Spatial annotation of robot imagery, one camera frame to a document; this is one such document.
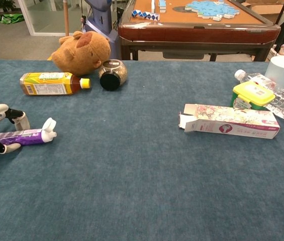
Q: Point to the round glass jar black lid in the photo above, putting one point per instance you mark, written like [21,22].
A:
[114,71]

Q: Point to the wooden mahjong table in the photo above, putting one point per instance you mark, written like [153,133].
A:
[194,32]

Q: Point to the wooden pole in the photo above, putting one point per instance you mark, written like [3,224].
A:
[66,17]

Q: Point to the purple toothpaste tube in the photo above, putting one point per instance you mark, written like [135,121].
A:
[28,137]

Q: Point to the green bag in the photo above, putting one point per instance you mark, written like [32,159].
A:
[8,18]

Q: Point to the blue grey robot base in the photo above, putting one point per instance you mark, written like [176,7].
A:
[99,20]

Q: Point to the brown plush capybara toy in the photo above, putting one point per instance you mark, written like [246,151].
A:
[81,55]

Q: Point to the pale blue plastic cup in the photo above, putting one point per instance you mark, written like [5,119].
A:
[281,71]

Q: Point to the blue mahjong tile stack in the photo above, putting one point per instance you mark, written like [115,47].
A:
[162,6]

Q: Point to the blue mahjong tile cluster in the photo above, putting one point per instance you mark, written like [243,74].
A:
[212,8]

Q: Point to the tea bottle yellow label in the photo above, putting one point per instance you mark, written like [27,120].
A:
[46,84]

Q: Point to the cardboard box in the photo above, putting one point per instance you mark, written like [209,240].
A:
[267,10]

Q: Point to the blue white snake puzzle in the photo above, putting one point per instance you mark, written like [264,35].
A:
[144,14]

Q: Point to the white upright tile row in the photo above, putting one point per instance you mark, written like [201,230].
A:
[153,7]

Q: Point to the floral toothpaste carton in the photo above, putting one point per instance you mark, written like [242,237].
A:
[232,123]

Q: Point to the blue felt table cover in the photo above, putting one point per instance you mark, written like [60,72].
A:
[141,188]

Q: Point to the yellow green lidded box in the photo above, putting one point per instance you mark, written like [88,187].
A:
[253,94]

